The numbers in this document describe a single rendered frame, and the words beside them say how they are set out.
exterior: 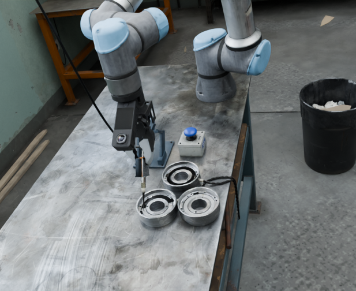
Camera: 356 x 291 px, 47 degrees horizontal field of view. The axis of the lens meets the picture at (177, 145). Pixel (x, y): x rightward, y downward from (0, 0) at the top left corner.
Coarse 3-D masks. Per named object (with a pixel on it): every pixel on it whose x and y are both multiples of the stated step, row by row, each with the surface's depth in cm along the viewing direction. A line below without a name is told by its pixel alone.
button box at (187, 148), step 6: (198, 132) 124; (204, 132) 124; (180, 138) 123; (186, 138) 122; (192, 138) 121; (198, 138) 122; (204, 138) 124; (180, 144) 120; (186, 144) 120; (192, 144) 119; (198, 144) 119; (204, 144) 124; (180, 150) 122; (186, 150) 121; (192, 150) 121; (198, 150) 120
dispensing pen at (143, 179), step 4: (140, 148) 101; (136, 160) 100; (140, 160) 100; (136, 164) 100; (140, 164) 100; (136, 168) 100; (140, 168) 100; (136, 172) 100; (140, 172) 100; (136, 176) 101; (140, 176) 100; (144, 180) 102; (144, 184) 102; (144, 188) 102; (144, 192) 102; (144, 196) 102
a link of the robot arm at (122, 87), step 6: (138, 72) 90; (126, 78) 87; (132, 78) 87; (138, 78) 89; (108, 84) 89; (114, 84) 87; (120, 84) 87; (126, 84) 87; (132, 84) 88; (138, 84) 90; (114, 90) 88; (120, 90) 88; (126, 90) 88; (132, 90) 89
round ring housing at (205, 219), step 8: (184, 192) 104; (192, 192) 105; (200, 192) 105; (208, 192) 104; (184, 200) 103; (192, 200) 103; (200, 200) 103; (208, 200) 102; (216, 200) 102; (192, 208) 101; (208, 208) 100; (216, 208) 98; (184, 216) 99; (192, 216) 97; (200, 216) 97; (208, 216) 97; (216, 216) 99; (192, 224) 100; (200, 224) 99
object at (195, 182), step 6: (180, 162) 115; (186, 162) 114; (192, 162) 113; (168, 168) 114; (174, 168) 114; (192, 168) 113; (198, 168) 111; (162, 174) 111; (174, 174) 112; (180, 174) 113; (186, 174) 113; (198, 174) 109; (174, 180) 110; (186, 180) 109; (198, 180) 109; (168, 186) 108; (174, 186) 107; (180, 186) 107; (186, 186) 107; (192, 186) 108; (174, 192) 108; (180, 192) 108
